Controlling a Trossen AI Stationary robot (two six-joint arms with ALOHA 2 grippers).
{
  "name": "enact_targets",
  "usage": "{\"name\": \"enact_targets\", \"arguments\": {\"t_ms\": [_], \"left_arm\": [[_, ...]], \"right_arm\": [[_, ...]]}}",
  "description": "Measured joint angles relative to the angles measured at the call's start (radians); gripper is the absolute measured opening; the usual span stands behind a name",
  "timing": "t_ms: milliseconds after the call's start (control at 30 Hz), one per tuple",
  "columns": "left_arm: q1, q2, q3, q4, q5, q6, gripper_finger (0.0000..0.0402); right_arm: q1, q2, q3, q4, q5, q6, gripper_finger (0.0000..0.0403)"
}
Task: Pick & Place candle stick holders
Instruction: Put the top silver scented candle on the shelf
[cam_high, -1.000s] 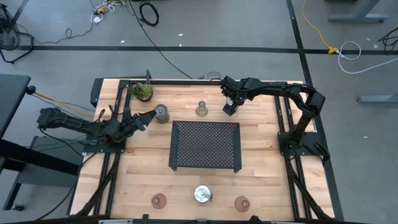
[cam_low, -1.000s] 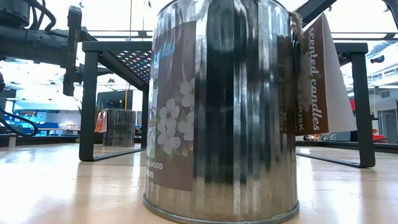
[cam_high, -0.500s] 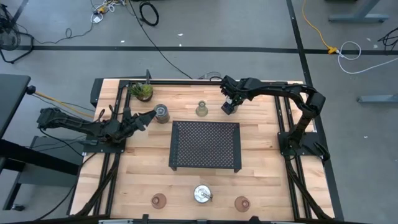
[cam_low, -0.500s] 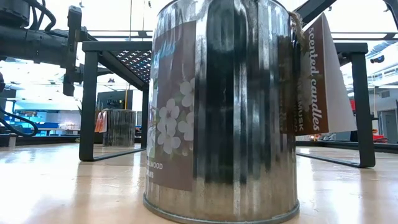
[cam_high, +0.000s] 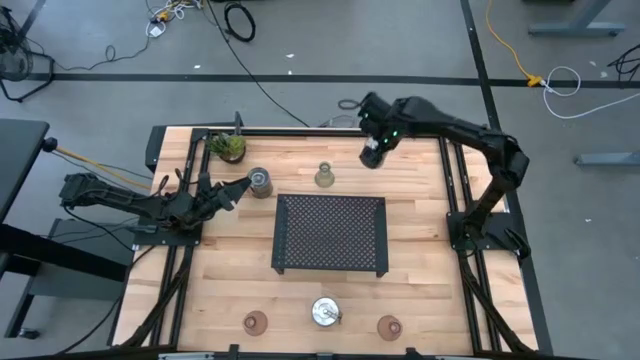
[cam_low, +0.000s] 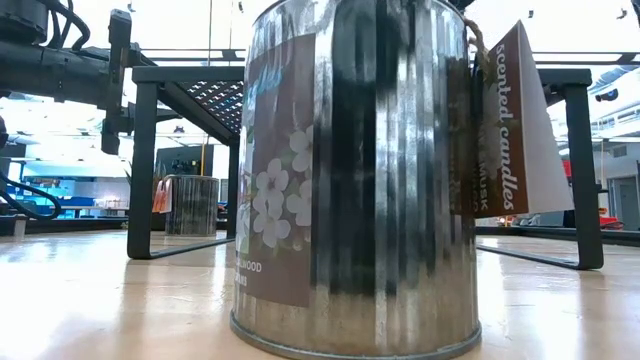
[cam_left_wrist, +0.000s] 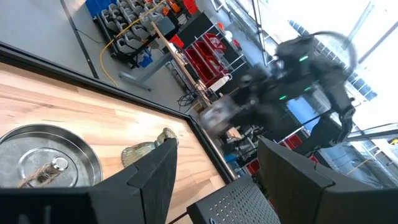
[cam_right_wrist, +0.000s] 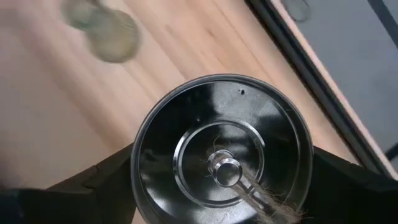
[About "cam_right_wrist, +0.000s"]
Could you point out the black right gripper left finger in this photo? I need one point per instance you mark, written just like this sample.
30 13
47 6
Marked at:
93 199

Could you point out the black floor tape strip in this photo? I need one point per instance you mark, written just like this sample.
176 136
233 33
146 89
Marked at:
388 21

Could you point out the black aluminium table frame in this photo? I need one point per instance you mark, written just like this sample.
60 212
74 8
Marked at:
309 74

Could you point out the green ribbed glass candle holder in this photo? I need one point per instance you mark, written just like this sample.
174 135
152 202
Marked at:
112 37

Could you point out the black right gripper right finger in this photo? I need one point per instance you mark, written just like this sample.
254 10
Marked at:
348 196

